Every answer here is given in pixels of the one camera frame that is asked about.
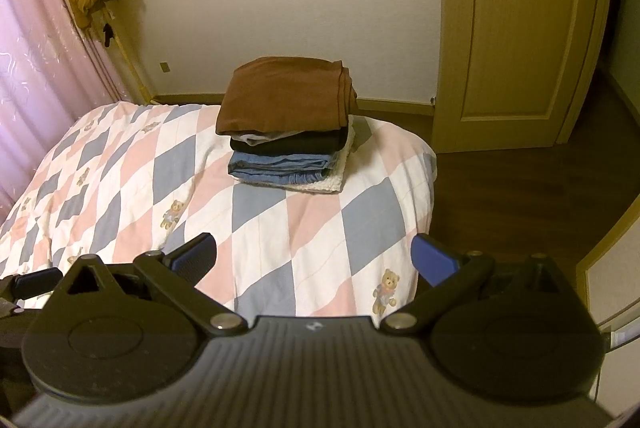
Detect wooden baseboard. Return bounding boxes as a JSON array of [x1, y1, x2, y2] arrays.
[[149, 93, 437, 117]]

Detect folded grey white garment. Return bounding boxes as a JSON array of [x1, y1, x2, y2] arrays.
[[235, 131, 302, 147]]

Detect checkered bear print quilt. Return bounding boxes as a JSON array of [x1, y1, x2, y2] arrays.
[[0, 100, 439, 318]]

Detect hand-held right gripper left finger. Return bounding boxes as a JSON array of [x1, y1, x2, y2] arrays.
[[49, 231, 247, 338]]

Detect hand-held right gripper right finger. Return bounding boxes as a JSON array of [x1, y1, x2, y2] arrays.
[[379, 233, 572, 337]]

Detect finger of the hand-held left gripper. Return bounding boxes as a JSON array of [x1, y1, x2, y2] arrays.
[[0, 269, 64, 305]]

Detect folded blue jeans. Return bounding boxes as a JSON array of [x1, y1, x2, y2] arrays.
[[227, 151, 347, 187]]

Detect folded black garment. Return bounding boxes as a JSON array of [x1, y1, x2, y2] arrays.
[[229, 127, 350, 157]]

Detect yellow coat rack pole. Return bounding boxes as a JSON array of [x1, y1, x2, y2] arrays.
[[101, 7, 152, 105]]

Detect brown garment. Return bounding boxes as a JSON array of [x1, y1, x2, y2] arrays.
[[215, 56, 359, 137]]

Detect white cabinet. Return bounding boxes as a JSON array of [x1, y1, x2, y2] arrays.
[[574, 207, 640, 350]]

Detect folded white fluffy garment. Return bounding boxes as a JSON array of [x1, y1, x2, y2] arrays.
[[239, 115, 357, 195]]

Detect wooden door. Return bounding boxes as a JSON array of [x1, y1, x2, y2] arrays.
[[431, 0, 617, 155]]

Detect pink curtain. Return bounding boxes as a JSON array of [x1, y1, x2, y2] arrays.
[[0, 0, 135, 210]]

